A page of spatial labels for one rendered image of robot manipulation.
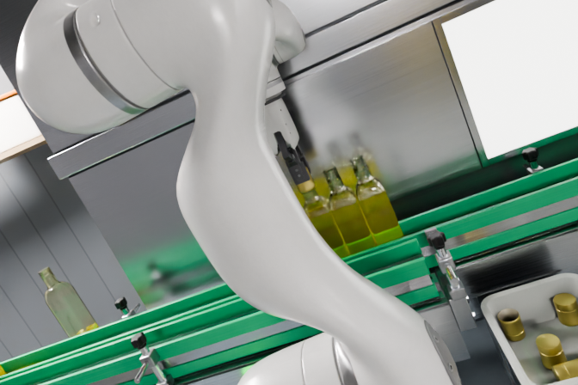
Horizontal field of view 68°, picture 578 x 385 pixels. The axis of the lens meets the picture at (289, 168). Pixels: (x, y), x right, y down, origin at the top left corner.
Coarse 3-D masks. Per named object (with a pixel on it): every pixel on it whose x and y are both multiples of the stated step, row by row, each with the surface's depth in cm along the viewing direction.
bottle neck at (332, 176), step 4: (328, 168) 87; (332, 168) 85; (324, 172) 85; (328, 172) 85; (332, 172) 85; (336, 172) 86; (328, 176) 85; (332, 176) 85; (336, 176) 85; (340, 176) 87; (328, 180) 86; (332, 180) 85; (336, 180) 85; (340, 180) 86; (328, 184) 87; (332, 184) 86; (336, 184) 86; (340, 184) 86; (332, 188) 86; (336, 188) 86; (340, 188) 86; (332, 192) 87
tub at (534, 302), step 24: (528, 288) 76; (552, 288) 75; (576, 288) 74; (528, 312) 77; (552, 312) 76; (504, 336) 69; (528, 336) 75; (576, 336) 71; (528, 360) 71; (528, 384) 59; (552, 384) 58; (576, 384) 56
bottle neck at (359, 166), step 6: (354, 156) 86; (360, 156) 85; (354, 162) 84; (360, 162) 84; (354, 168) 85; (360, 168) 84; (366, 168) 84; (360, 174) 85; (366, 174) 85; (360, 180) 85; (366, 180) 85
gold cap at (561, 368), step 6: (570, 360) 64; (576, 360) 63; (552, 366) 64; (558, 366) 64; (564, 366) 63; (570, 366) 63; (576, 366) 63; (558, 372) 63; (564, 372) 63; (570, 372) 62; (576, 372) 62; (558, 378) 63; (564, 378) 62
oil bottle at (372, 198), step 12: (372, 180) 85; (360, 192) 84; (372, 192) 84; (384, 192) 84; (360, 204) 85; (372, 204) 85; (384, 204) 84; (372, 216) 85; (384, 216) 85; (372, 228) 86; (384, 228) 86; (396, 228) 86; (384, 240) 87
